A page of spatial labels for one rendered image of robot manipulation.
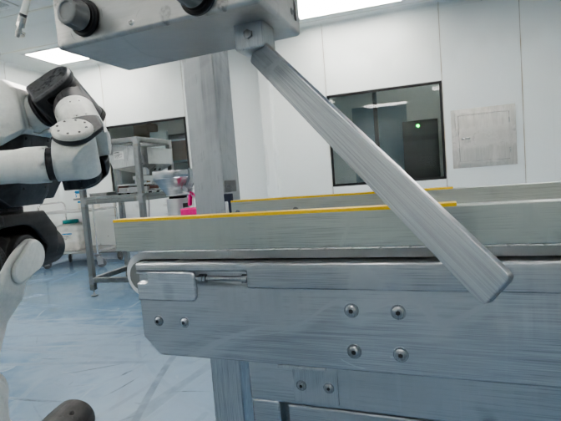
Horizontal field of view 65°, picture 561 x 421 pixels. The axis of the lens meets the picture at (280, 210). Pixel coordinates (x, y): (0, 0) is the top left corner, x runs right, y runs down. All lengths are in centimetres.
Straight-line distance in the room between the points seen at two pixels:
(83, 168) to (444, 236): 80
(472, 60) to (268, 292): 548
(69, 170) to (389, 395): 72
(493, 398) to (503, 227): 16
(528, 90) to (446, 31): 115
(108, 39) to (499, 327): 42
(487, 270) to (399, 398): 24
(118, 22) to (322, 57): 548
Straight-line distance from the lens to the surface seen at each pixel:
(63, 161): 95
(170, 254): 48
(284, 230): 40
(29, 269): 127
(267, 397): 51
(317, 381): 48
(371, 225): 38
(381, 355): 41
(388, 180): 30
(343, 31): 594
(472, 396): 46
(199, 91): 78
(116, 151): 451
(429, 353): 40
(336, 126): 33
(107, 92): 718
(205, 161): 76
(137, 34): 46
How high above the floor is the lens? 101
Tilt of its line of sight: 4 degrees down
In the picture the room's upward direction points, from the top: 5 degrees counter-clockwise
